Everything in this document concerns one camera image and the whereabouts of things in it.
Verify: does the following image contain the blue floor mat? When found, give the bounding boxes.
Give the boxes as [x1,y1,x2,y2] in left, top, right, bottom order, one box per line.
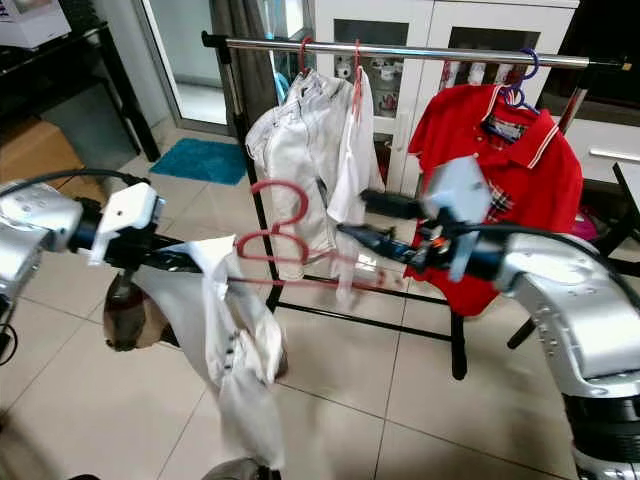
[148,138,249,186]

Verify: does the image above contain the pink round object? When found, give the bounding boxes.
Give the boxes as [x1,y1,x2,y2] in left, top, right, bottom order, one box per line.
[575,208,606,241]

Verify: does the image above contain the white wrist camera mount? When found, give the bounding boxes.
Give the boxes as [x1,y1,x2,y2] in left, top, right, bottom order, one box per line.
[420,155,496,283]
[88,182,166,266]

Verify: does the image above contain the blue clothes hanger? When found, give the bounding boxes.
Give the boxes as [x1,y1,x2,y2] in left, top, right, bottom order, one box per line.
[495,48,543,109]

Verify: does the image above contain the white glass door cabinet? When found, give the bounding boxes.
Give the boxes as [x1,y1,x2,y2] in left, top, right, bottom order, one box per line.
[305,0,581,216]

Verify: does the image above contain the red polo shirt striped collar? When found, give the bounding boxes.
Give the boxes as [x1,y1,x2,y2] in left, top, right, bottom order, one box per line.
[405,83,583,317]

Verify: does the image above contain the white jacket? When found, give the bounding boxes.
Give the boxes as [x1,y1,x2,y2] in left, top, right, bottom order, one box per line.
[245,70,351,271]

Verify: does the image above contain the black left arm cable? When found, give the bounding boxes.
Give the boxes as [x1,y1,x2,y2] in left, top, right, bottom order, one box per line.
[0,168,151,201]

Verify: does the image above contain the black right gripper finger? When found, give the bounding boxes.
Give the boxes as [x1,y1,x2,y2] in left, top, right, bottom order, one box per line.
[360,188,429,221]
[335,222,431,273]

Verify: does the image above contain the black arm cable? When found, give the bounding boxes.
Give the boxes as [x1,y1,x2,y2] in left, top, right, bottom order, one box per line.
[450,222,640,311]
[0,168,151,201]

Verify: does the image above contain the grey curtain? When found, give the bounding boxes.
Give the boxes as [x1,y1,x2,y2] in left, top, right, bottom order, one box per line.
[210,0,276,141]

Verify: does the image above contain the thin white shirt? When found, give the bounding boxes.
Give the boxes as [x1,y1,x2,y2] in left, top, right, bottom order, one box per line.
[328,68,383,301]

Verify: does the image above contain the white drawer cabinet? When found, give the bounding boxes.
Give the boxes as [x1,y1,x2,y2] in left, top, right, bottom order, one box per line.
[565,95,640,191]

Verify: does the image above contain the red clothes hanger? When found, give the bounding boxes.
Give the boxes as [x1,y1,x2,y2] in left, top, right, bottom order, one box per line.
[351,40,364,116]
[235,178,401,291]
[298,35,316,76]

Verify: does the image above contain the white device box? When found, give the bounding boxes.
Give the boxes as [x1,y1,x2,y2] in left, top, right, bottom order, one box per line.
[0,0,73,49]

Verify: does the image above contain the black shelf table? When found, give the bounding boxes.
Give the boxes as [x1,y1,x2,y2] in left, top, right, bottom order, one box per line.
[0,20,161,166]

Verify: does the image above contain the large cardboard box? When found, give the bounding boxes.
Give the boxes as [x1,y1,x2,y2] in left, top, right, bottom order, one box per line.
[0,118,81,186]

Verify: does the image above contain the white shirt plaid lining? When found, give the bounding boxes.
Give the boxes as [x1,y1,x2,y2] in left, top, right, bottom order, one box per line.
[102,235,286,471]

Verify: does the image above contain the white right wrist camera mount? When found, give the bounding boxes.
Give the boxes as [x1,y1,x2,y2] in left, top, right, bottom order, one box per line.
[420,155,496,283]

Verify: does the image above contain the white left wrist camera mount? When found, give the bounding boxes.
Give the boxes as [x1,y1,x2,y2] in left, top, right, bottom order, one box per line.
[88,182,166,266]

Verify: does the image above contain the glass door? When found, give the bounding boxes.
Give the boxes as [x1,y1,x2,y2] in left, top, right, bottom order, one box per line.
[130,0,221,136]

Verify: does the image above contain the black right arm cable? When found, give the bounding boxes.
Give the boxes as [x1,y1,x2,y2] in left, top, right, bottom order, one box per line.
[450,222,640,311]

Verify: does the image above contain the metal clothes rack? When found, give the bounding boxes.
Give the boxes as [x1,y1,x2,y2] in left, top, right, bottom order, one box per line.
[202,30,631,381]

